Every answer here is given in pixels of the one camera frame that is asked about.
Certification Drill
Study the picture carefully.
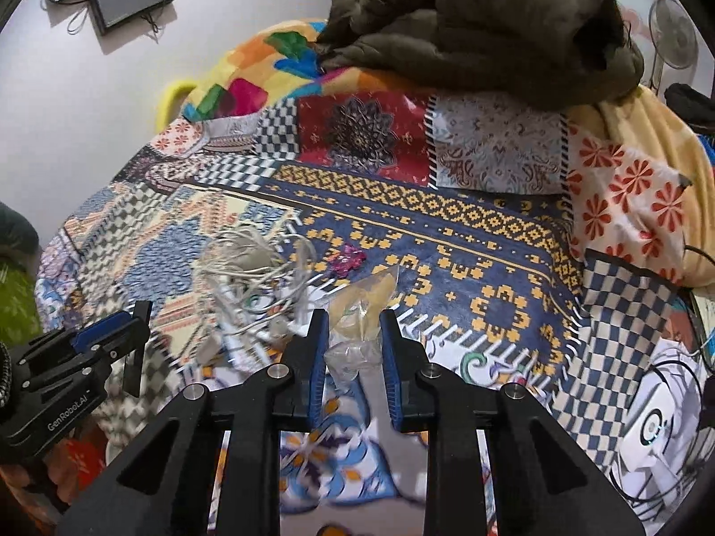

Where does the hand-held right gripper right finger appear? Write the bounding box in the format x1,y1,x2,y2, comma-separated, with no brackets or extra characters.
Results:
380,308,649,536

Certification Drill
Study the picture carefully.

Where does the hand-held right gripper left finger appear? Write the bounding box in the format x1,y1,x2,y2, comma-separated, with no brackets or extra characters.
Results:
56,308,330,536

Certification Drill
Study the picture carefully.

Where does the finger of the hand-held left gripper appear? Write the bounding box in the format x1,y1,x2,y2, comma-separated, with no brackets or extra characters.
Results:
72,313,147,352
122,300,153,397

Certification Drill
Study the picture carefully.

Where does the clear plastic bag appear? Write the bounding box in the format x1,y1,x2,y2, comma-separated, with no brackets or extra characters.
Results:
325,265,401,387

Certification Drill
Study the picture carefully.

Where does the tangle of white cables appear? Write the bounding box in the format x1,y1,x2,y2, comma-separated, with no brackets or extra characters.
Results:
193,223,320,370

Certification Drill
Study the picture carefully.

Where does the person's left forearm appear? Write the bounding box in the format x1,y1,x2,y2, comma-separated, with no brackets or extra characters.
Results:
0,447,68,532

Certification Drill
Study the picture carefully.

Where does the green cloth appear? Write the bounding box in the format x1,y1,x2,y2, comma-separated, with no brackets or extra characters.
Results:
0,260,43,347

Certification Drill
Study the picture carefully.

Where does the small pink wrapper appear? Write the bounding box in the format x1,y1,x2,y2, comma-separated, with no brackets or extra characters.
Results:
329,243,367,278

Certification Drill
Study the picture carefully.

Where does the patchwork printed bedsheet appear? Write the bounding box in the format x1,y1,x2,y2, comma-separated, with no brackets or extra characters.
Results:
34,89,715,536

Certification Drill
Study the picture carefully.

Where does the colourful block-pattern blanket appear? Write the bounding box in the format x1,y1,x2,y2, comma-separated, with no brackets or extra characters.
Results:
181,19,442,124

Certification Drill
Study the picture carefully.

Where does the brown padded jacket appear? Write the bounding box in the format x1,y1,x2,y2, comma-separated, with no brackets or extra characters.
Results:
315,0,647,110

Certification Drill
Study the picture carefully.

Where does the pale yellow blanket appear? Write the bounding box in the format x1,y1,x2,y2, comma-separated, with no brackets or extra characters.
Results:
567,84,715,285

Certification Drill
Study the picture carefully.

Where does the black cloth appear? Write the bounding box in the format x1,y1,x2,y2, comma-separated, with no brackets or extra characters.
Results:
665,83,715,136

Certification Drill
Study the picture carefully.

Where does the standing fan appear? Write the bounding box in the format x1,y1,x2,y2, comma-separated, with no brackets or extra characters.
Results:
648,0,699,93

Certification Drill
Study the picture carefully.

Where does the black cable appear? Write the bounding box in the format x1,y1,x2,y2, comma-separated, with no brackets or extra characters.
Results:
609,346,711,506

